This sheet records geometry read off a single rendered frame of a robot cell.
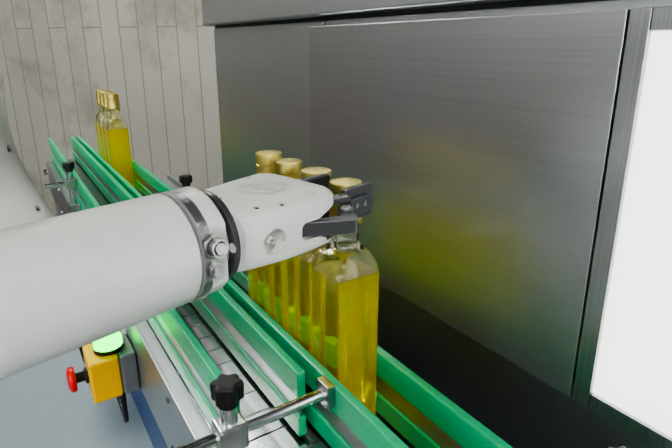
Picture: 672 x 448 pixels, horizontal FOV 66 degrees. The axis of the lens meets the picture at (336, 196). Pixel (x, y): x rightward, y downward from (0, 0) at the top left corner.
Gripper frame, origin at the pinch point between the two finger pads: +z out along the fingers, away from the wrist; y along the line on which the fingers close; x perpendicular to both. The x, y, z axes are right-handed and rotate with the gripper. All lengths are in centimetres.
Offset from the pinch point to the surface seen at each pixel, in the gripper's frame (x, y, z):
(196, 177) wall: 69, 254, 148
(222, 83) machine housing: -6, 64, 34
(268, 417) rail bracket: 19.0, -1.2, -10.9
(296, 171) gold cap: -0.3, 9.6, 3.9
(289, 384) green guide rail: 20.8, 2.7, -4.6
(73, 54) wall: -9, 332, 113
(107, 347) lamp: 31, 41, -8
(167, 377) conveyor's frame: 27.0, 21.8, -8.4
